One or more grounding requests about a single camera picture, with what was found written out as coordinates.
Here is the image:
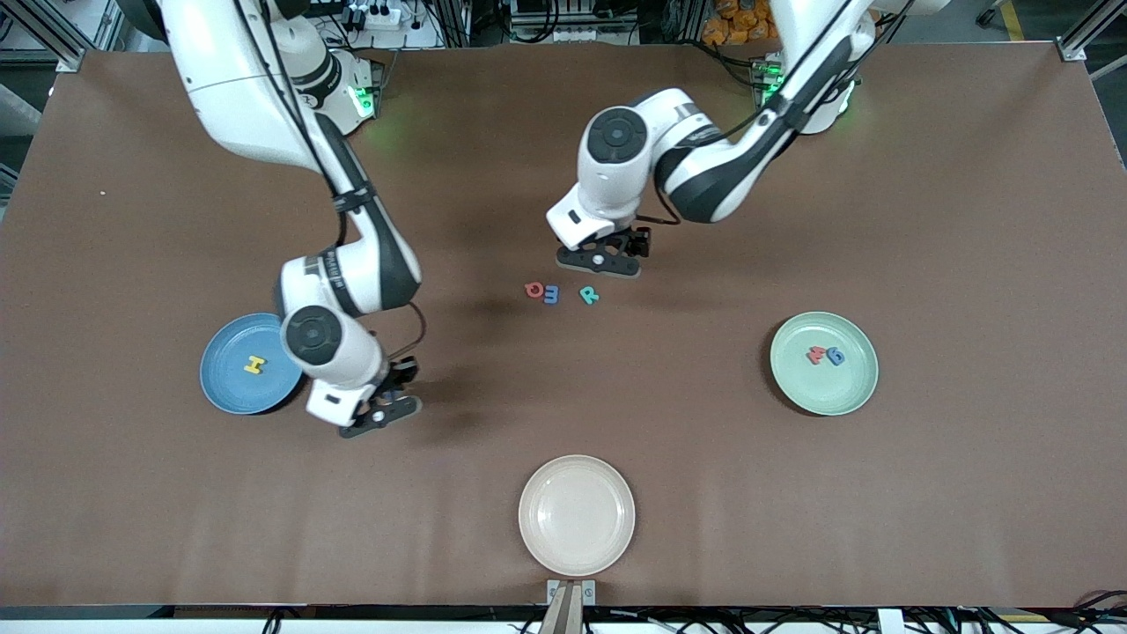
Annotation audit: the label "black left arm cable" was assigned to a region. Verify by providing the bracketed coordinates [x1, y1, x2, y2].
[647, 0, 881, 225]

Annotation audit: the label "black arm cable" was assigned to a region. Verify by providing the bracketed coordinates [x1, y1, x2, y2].
[233, 0, 428, 362]
[647, 0, 881, 225]

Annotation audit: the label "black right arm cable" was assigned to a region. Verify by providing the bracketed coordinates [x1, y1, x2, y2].
[233, 0, 428, 362]

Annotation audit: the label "white power strip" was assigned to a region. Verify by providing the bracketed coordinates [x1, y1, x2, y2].
[339, 3, 403, 31]

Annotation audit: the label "blue plate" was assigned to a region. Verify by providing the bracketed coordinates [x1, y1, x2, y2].
[200, 313, 305, 416]

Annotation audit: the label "black floor cable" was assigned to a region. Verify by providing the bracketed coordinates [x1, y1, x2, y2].
[1070, 588, 1127, 622]

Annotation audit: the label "beige plate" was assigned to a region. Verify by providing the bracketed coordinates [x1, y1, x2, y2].
[518, 454, 637, 579]

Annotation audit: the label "orange packaged snacks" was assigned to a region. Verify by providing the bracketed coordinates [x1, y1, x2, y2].
[702, 0, 780, 47]

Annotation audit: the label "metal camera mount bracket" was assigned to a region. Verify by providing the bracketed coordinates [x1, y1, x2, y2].
[545, 579, 597, 634]

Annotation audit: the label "green plate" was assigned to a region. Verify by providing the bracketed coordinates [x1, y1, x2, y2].
[770, 311, 880, 417]

